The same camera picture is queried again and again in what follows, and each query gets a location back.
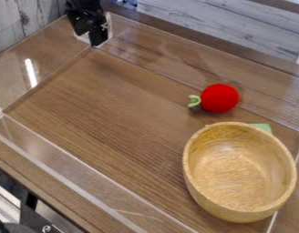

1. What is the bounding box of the black cable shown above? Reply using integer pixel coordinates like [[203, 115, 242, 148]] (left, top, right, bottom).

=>
[[0, 216, 10, 233]]

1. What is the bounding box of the clear acrylic corner bracket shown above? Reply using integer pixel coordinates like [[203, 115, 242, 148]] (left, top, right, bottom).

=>
[[74, 14, 113, 47]]

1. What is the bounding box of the red plush strawberry toy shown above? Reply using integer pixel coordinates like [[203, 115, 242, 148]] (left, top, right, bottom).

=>
[[187, 84, 239, 113]]

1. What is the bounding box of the wooden bowl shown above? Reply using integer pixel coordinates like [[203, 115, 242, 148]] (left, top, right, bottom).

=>
[[183, 122, 296, 223]]

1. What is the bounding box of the green sticky note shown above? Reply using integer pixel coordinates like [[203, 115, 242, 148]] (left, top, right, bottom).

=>
[[251, 124, 272, 134]]

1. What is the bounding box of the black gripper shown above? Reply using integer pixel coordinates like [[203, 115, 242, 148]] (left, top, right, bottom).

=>
[[64, 0, 108, 46]]

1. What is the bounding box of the clear acrylic tray wall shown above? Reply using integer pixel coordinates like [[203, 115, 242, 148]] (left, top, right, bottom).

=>
[[0, 109, 198, 233]]

